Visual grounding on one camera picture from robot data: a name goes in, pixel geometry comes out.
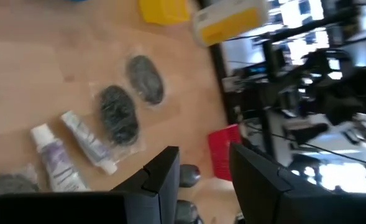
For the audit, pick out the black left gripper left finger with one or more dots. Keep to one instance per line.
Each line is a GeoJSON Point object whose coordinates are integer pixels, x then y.
{"type": "Point", "coordinates": [77, 208]}

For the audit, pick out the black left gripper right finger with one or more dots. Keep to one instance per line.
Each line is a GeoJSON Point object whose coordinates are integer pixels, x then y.
{"type": "Point", "coordinates": [263, 199]}

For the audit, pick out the white red packet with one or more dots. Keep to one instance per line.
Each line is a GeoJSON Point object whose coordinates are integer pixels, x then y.
{"type": "Point", "coordinates": [56, 158]}

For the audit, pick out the small white toothpaste tube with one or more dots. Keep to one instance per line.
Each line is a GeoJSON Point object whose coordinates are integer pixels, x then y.
{"type": "Point", "coordinates": [88, 141]}

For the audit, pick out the dark grey toiletry tube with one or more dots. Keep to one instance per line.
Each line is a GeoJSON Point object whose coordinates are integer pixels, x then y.
{"type": "Point", "coordinates": [189, 175]}

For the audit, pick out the black hairbrush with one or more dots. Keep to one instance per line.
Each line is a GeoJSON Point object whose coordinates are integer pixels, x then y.
{"type": "Point", "coordinates": [5, 185]}
{"type": "Point", "coordinates": [145, 79]}
{"type": "Point", "coordinates": [119, 115]}

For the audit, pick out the red plastic basket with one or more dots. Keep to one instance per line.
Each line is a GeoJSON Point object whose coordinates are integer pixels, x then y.
{"type": "Point", "coordinates": [221, 152]}

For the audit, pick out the white wipes canister yellow label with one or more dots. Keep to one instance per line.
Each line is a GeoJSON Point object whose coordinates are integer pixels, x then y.
{"type": "Point", "coordinates": [229, 26]}

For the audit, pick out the yellow plastic basket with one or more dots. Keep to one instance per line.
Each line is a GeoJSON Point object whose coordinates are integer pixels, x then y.
{"type": "Point", "coordinates": [164, 12]}

